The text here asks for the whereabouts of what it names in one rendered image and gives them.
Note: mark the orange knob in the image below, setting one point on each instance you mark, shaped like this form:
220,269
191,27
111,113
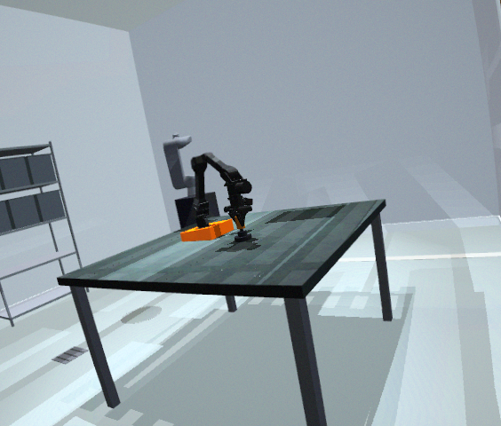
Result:
238,225

